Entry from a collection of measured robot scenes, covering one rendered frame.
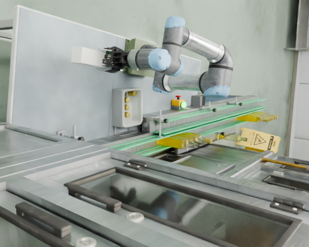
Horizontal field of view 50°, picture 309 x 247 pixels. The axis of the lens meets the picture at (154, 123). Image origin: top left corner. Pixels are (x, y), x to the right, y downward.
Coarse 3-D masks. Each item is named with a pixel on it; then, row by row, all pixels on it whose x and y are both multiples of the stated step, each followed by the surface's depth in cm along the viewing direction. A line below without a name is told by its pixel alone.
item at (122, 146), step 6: (264, 108) 335; (240, 114) 294; (246, 114) 300; (222, 120) 264; (198, 126) 237; (204, 126) 242; (174, 132) 216; (180, 132) 218; (144, 138) 199; (150, 138) 200; (156, 138) 199; (162, 138) 203; (120, 144) 184; (126, 144) 186; (132, 144) 185; (138, 144) 185
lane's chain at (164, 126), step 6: (228, 108) 289; (234, 108) 299; (240, 108) 309; (180, 114) 231; (204, 114) 257; (210, 114) 265; (216, 114) 273; (180, 120) 232; (186, 120) 238; (192, 120) 244; (198, 120) 251; (156, 126) 211; (162, 126) 216; (168, 126) 221
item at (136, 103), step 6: (126, 90) 190; (132, 90) 194; (138, 90) 201; (132, 96) 205; (138, 96) 203; (132, 102) 206; (138, 102) 203; (132, 108) 206; (138, 108) 204; (132, 114) 207; (138, 114) 205; (126, 120) 204; (132, 120) 207; (138, 120) 205; (126, 126) 194
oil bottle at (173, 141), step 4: (172, 136) 210; (160, 140) 211; (164, 140) 209; (168, 140) 207; (172, 140) 205; (176, 140) 203; (180, 140) 201; (184, 140) 201; (160, 144) 212; (164, 144) 209; (168, 144) 207; (172, 144) 206; (176, 144) 204; (180, 144) 202; (184, 144) 200
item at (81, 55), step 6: (78, 48) 130; (84, 48) 130; (72, 54) 133; (78, 54) 130; (84, 54) 130; (90, 54) 133; (96, 54) 135; (102, 54) 138; (72, 60) 133; (78, 60) 130; (84, 60) 131; (90, 60) 133; (96, 60) 136; (102, 60) 138; (96, 66) 139; (102, 66) 139
